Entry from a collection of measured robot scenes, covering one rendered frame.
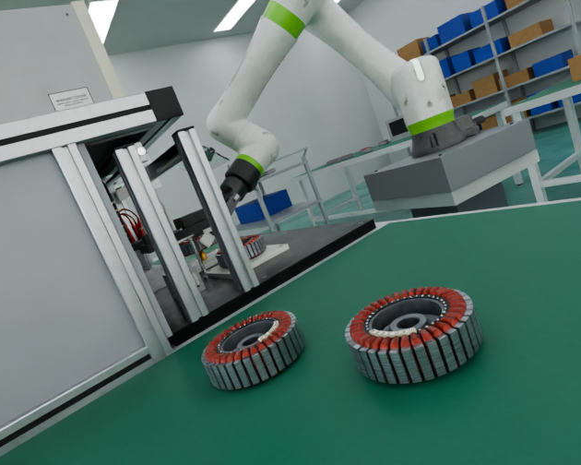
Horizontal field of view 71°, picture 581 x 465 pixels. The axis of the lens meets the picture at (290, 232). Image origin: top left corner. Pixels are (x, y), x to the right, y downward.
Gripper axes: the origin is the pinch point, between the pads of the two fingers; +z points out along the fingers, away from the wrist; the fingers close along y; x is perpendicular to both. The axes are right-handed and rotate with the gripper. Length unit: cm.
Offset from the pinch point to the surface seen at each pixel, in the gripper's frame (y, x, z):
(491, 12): 198, -220, -572
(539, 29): 146, -264, -549
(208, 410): -67, 8, 31
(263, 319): -63, 5, 20
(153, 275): -3.6, 5.6, 14.7
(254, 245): -29.6, -2.5, 1.6
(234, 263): -44.4, 4.8, 11.1
